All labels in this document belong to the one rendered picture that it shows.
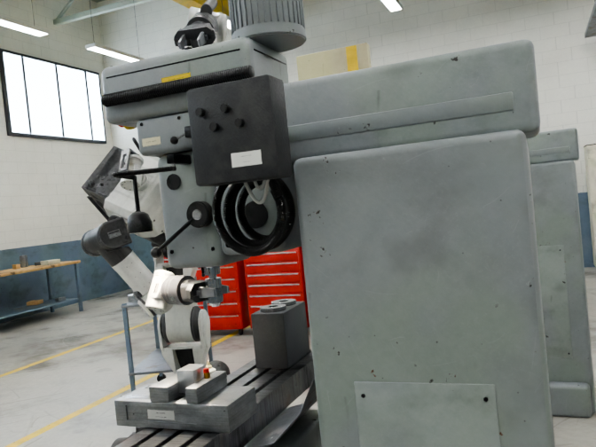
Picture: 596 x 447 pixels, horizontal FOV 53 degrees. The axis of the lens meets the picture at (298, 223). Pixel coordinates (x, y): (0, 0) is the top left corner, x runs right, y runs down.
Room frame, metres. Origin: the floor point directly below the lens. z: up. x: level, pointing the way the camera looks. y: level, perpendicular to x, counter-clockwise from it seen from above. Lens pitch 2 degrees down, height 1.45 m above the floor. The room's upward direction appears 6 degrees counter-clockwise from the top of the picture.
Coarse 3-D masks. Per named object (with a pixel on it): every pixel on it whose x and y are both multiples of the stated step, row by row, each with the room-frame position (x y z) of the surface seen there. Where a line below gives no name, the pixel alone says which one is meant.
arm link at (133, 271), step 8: (128, 256) 2.03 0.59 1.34; (136, 256) 2.05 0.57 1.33; (120, 264) 2.02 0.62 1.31; (128, 264) 2.02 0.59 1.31; (136, 264) 2.04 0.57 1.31; (144, 264) 2.07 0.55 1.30; (120, 272) 2.03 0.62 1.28; (128, 272) 2.03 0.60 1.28; (136, 272) 2.04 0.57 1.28; (144, 272) 2.05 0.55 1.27; (128, 280) 2.04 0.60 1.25; (136, 280) 2.04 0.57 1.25; (144, 280) 2.05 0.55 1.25; (136, 288) 2.05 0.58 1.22; (144, 288) 2.05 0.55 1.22; (136, 296) 2.05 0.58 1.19; (144, 304) 2.03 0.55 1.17; (152, 312) 2.03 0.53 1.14
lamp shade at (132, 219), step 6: (132, 216) 1.70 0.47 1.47; (138, 216) 1.69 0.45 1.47; (144, 216) 1.70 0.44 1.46; (132, 222) 1.69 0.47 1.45; (138, 222) 1.69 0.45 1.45; (144, 222) 1.69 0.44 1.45; (150, 222) 1.71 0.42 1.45; (132, 228) 1.69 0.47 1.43; (138, 228) 1.69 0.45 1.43; (144, 228) 1.69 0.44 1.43; (150, 228) 1.71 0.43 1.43
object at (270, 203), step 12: (288, 180) 1.54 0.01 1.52; (252, 204) 1.51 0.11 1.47; (264, 204) 1.50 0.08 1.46; (252, 216) 1.51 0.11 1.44; (264, 216) 1.50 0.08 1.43; (276, 216) 1.49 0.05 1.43; (240, 228) 1.53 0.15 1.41; (264, 228) 1.50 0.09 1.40; (288, 240) 1.50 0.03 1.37; (300, 240) 1.57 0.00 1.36; (228, 252) 1.55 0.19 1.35
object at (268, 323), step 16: (272, 304) 2.07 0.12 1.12; (288, 304) 2.09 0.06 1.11; (304, 304) 2.15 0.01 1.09; (256, 320) 1.99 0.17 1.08; (272, 320) 1.97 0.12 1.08; (288, 320) 2.00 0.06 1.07; (304, 320) 2.14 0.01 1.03; (256, 336) 1.99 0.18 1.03; (272, 336) 1.97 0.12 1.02; (288, 336) 1.98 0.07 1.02; (304, 336) 2.12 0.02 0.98; (256, 352) 2.00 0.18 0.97; (272, 352) 1.97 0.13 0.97; (288, 352) 1.97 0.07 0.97; (304, 352) 2.11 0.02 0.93
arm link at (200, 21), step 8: (200, 16) 1.81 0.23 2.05; (208, 16) 1.84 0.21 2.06; (192, 24) 1.80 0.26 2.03; (200, 24) 1.80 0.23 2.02; (208, 24) 1.79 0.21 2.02; (176, 32) 1.76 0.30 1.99; (184, 32) 1.76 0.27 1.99; (192, 32) 1.76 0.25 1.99; (208, 32) 1.75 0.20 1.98; (176, 40) 1.77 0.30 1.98; (192, 40) 1.78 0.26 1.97; (208, 40) 1.77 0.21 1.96
